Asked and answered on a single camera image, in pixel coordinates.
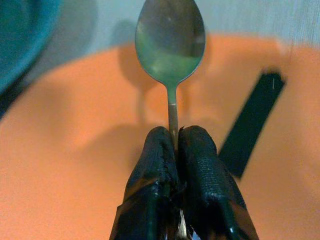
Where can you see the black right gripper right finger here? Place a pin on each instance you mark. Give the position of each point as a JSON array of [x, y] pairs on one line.
[[202, 170]]

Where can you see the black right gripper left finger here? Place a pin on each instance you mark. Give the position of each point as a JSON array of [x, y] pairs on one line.
[[150, 170]]

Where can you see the silver metal spoon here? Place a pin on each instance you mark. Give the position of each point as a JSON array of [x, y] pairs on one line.
[[170, 50]]

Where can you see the black rectangular strip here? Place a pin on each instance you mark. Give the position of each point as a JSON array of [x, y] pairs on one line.
[[252, 125]]

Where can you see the orange placemat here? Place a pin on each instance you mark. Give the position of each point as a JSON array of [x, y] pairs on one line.
[[75, 140]]

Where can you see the teal blue plate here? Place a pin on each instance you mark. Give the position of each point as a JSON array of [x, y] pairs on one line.
[[22, 35]]

